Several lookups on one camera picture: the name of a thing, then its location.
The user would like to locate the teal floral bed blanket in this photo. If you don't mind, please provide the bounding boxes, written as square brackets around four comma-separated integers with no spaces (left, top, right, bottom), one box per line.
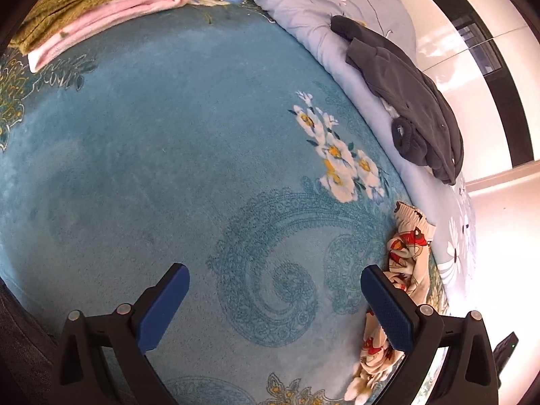
[1,0,406,404]

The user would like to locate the light blue daisy quilt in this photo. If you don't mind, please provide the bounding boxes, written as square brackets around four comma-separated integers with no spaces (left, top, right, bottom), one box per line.
[254,0,475,300]

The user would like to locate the dark grey fleece jacket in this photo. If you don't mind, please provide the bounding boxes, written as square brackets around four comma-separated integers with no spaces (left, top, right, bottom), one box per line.
[330,16,464,186]

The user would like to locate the cream car print pants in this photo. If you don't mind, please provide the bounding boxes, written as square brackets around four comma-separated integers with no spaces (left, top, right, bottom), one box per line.
[344,201,436,404]

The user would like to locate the folded pink garment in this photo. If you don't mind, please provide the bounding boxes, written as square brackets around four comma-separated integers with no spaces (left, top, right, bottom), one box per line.
[27,0,190,73]

